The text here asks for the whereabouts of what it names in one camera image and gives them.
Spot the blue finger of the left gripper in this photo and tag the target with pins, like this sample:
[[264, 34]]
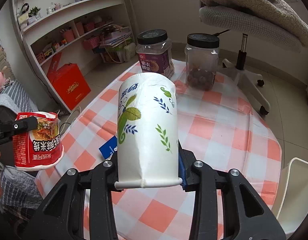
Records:
[[25, 125]]

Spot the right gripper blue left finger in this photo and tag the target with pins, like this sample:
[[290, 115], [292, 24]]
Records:
[[60, 215]]

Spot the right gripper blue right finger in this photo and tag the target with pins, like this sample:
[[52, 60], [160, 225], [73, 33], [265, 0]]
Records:
[[245, 214]]

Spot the red instant noodle cup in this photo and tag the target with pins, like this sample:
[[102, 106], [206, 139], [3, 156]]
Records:
[[39, 148]]

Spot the white floral paper cup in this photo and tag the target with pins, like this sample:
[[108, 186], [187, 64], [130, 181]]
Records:
[[147, 133]]

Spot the white trash bin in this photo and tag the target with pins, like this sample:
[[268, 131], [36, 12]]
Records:
[[291, 202]]

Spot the red gift box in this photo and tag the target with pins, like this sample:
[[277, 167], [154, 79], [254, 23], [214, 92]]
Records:
[[68, 82]]

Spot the blue white snack wrapper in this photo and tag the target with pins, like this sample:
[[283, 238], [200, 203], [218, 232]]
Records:
[[108, 148]]

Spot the pink checkered tablecloth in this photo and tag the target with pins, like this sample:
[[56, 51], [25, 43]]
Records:
[[219, 126]]

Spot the white bookshelf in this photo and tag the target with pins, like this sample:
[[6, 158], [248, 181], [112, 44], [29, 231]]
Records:
[[86, 32]]

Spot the nut jar purple label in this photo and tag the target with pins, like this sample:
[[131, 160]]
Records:
[[154, 52]]

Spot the clear jar black lid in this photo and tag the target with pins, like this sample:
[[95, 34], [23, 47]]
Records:
[[202, 56]]

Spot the grey office chair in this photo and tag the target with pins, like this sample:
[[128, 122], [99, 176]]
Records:
[[244, 21]]

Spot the beige fleece blanket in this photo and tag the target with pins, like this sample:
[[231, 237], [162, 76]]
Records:
[[277, 12]]

